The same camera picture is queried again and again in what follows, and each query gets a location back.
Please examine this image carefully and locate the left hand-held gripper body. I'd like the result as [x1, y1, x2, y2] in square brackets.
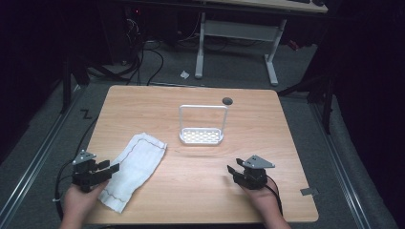
[71, 149, 110, 194]

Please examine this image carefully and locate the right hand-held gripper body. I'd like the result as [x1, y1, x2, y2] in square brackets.
[236, 155, 276, 191]

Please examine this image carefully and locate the metal floor rail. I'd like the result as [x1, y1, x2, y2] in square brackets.
[309, 100, 373, 229]
[0, 85, 88, 225]

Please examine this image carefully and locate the white-legged wooden desk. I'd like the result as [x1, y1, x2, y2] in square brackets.
[194, 0, 330, 88]

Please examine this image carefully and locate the person's right hand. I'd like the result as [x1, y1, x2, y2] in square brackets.
[239, 184, 283, 219]

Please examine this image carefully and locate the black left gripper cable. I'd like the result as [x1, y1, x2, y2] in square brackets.
[53, 115, 100, 221]

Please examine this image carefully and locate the white cloth with dark stitching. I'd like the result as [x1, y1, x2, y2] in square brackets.
[97, 132, 168, 215]

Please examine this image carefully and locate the black metal stand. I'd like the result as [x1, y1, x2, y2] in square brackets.
[59, 52, 92, 115]
[276, 72, 336, 135]

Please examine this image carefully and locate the white plastic rack with handle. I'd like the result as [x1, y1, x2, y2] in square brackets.
[178, 104, 229, 147]

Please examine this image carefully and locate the person's left hand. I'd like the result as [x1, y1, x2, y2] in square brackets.
[62, 180, 109, 221]

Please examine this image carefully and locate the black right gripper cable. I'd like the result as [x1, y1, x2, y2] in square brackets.
[265, 175, 285, 218]

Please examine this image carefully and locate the bundle of black floor cables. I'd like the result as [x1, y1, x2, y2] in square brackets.
[85, 9, 165, 88]

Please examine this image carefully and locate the grey tape strip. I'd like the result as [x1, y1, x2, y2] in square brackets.
[299, 187, 320, 197]

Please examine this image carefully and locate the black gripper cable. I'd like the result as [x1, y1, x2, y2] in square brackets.
[53, 115, 100, 221]
[265, 175, 285, 218]

